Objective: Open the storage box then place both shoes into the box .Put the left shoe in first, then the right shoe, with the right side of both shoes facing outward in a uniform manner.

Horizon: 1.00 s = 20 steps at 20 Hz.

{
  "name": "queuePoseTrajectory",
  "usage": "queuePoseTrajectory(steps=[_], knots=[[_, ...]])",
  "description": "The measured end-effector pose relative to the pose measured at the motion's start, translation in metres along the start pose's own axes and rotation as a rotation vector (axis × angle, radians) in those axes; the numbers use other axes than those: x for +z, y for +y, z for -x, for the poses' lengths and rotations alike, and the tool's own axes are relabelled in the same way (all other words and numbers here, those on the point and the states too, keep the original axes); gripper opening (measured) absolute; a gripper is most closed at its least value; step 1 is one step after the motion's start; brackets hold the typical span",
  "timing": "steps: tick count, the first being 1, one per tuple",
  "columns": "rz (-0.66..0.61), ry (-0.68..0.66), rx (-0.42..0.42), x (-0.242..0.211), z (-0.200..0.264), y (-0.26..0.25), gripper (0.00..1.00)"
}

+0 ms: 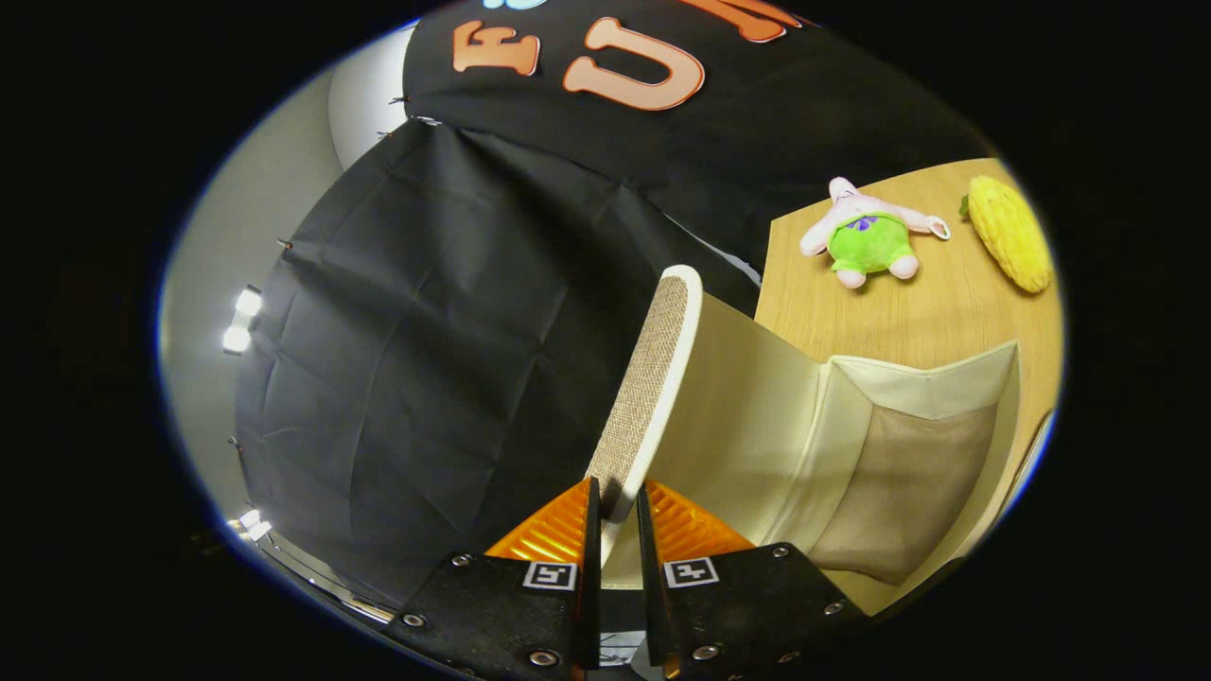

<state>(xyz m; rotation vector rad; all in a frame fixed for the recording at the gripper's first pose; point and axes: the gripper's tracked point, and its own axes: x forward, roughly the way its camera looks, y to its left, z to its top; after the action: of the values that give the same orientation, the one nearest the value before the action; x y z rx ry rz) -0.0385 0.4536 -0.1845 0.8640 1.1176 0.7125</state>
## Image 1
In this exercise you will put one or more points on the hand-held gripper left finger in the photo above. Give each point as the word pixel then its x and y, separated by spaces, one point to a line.
pixel 590 567

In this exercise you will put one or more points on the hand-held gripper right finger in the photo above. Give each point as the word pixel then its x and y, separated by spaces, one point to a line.
pixel 645 567

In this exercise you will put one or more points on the beige fabric storage box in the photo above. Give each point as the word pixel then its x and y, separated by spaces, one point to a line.
pixel 747 426

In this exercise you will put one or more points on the pink and green plush toy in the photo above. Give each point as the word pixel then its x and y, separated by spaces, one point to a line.
pixel 868 241

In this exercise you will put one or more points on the narrow ceiling light strip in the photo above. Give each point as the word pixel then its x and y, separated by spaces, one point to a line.
pixel 242 322

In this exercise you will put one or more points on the yellow plush cushion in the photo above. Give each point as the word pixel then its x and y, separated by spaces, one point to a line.
pixel 1010 232

